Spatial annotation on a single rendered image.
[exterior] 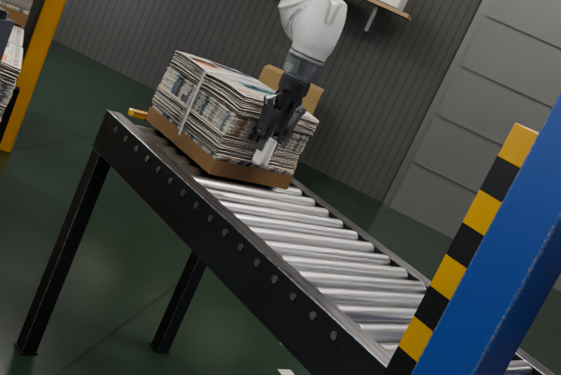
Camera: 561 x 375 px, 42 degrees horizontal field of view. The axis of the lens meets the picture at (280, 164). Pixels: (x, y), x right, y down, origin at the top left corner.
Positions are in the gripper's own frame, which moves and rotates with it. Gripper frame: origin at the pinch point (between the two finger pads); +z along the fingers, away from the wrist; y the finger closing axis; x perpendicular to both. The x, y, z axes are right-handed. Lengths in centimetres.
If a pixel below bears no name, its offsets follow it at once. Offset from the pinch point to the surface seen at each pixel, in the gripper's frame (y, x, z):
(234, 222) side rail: 14.8, 16.5, 13.0
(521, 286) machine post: 36, 92, -17
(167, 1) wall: -239, -464, 13
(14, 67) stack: 41, -62, 11
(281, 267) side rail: 15.4, 35.9, 13.0
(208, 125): 5.2, -18.4, 1.9
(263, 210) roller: -2.9, 5.5, 13.5
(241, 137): -0.8, -11.1, 0.8
